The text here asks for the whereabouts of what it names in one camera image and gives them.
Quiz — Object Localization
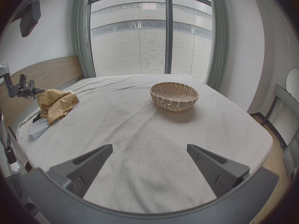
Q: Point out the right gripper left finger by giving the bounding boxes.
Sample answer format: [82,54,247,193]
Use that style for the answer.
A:
[46,144,113,198]

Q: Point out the round woven basket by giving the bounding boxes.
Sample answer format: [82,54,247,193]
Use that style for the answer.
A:
[150,82,199,112]

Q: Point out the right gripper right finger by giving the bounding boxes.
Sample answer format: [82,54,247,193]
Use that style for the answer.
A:
[187,144,251,198]

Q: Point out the grey-green curtain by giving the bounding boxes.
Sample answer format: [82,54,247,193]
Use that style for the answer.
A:
[71,0,97,79]
[206,0,229,90]

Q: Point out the pile of clothes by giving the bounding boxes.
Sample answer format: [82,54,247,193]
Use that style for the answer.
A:
[28,90,77,141]

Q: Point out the tan shorts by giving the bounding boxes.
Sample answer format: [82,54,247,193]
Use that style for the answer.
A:
[37,89,80,125]

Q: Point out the window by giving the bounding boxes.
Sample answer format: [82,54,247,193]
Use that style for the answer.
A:
[88,0,213,82]

